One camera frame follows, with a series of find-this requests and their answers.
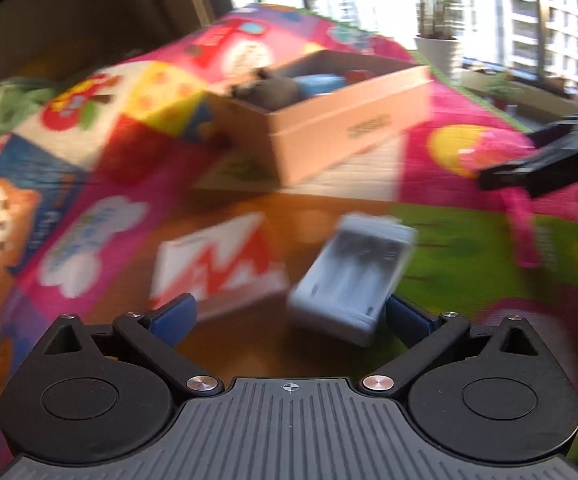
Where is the white plant pot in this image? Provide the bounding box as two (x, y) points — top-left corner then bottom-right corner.
(414, 35), (462, 82)

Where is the colourful printed play mat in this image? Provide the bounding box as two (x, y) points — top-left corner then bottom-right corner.
(0, 2), (578, 480)

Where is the long planter box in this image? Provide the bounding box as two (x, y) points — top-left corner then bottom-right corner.
(461, 70), (578, 117)

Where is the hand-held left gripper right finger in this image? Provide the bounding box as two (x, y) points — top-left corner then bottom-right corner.
(361, 295), (544, 394)

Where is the white red packet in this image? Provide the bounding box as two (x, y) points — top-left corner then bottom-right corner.
(151, 211), (290, 313)

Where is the dark grey round object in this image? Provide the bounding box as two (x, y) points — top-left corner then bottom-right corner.
(233, 69), (300, 112)

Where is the beige cardboard box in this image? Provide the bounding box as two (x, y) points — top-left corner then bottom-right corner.
(209, 50), (432, 189)

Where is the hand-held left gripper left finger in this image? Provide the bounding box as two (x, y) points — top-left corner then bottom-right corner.
(44, 294), (222, 396)

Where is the green cloth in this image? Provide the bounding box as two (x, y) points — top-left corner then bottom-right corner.
(0, 77), (66, 152)

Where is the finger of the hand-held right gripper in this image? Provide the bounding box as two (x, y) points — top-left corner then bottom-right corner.
(528, 117), (578, 150)
(478, 147), (578, 197)

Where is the grey battery charger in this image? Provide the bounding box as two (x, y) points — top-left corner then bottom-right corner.
(287, 213), (418, 349)

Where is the blue object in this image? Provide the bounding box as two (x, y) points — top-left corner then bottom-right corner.
(294, 74), (346, 97)

